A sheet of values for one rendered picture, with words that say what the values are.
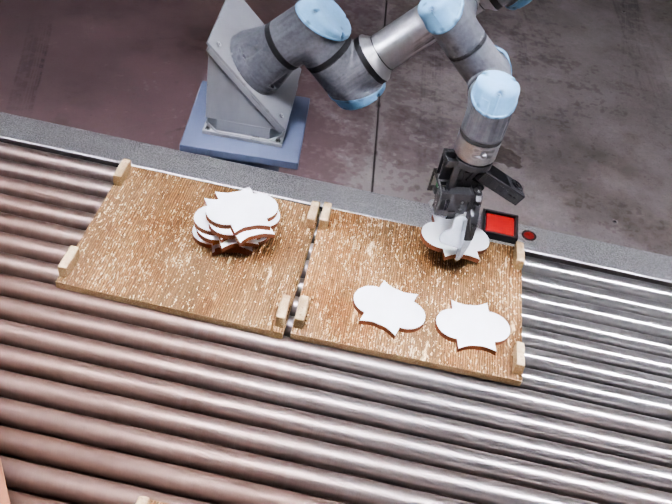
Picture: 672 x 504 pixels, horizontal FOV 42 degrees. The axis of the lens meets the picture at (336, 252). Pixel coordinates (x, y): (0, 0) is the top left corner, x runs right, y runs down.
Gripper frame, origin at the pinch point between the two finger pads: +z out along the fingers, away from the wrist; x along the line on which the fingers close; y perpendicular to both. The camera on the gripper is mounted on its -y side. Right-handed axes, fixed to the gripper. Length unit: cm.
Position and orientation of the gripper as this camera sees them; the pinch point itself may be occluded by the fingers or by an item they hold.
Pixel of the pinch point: (455, 237)
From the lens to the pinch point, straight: 170.0
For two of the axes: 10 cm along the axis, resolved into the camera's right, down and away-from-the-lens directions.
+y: -9.8, -0.4, -2.1
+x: 1.2, 7.1, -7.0
